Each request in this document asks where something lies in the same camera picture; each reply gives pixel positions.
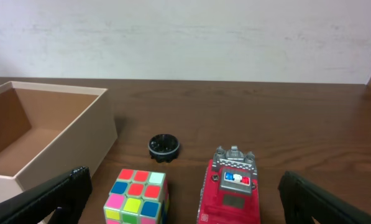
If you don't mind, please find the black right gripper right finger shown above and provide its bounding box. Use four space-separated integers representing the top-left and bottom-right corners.
278 171 371 224

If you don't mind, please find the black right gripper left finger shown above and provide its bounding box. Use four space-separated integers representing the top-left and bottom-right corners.
0 167 93 224

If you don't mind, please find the multicoloured puzzle cube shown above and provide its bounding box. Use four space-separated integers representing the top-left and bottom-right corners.
103 169 170 224

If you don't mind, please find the red toy fire truck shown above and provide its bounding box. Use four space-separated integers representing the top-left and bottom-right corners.
197 146 261 224

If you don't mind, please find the beige cardboard box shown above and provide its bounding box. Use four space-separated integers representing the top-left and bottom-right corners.
0 81 117 203

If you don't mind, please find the small black round cap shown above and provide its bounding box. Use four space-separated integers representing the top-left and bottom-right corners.
148 134 180 163

